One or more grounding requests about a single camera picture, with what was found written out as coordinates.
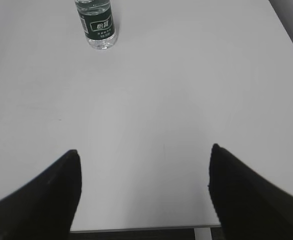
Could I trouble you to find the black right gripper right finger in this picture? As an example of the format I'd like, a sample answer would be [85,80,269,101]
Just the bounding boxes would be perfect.
[208,143,293,240]

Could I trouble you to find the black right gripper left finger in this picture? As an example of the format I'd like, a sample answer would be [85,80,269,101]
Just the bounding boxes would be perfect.
[0,149,82,240]

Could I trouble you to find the clear green-label water bottle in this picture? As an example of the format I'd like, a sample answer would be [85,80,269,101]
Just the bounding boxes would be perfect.
[75,0,117,50]

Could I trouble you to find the white table leg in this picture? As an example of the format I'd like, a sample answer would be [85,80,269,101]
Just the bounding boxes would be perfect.
[194,227,212,240]

